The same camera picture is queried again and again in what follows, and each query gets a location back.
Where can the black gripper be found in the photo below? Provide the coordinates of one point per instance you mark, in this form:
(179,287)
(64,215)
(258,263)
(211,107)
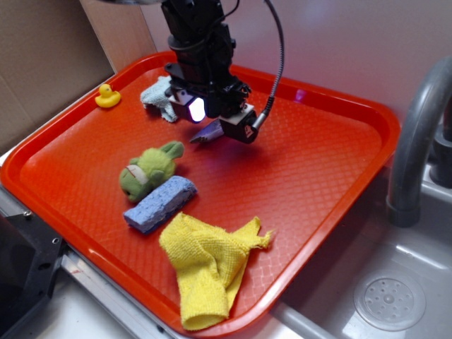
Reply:
(202,74)

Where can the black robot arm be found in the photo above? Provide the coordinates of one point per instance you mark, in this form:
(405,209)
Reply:
(192,14)

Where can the teal knitted cloth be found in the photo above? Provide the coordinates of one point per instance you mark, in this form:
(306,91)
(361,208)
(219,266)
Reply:
(156,96)

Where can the green plush turtle toy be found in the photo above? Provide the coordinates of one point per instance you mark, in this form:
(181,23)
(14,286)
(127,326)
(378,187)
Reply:
(147,172)

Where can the yellow rubber duck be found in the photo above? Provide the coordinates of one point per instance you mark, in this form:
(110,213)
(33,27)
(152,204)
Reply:
(107,97)

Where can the blue sponge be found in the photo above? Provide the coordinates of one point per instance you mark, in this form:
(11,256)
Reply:
(160,205)

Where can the red plastic tray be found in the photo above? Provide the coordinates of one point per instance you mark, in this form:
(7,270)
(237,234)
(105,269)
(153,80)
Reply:
(313,157)

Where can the brown cardboard box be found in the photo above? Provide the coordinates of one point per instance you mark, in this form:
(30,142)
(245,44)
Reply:
(53,52)

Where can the yellow knitted cloth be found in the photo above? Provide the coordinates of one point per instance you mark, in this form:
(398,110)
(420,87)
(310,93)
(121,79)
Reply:
(209,263)

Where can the grey sink faucet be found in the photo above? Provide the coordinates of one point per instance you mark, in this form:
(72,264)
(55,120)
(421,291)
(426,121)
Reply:
(426,131)

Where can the grey sink basin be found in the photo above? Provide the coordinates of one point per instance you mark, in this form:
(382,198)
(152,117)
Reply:
(319,302)

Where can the round sink drain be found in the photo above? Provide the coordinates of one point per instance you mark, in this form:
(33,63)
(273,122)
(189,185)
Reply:
(389,301)

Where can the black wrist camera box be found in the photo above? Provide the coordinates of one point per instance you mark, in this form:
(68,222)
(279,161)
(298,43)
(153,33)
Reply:
(239,127)

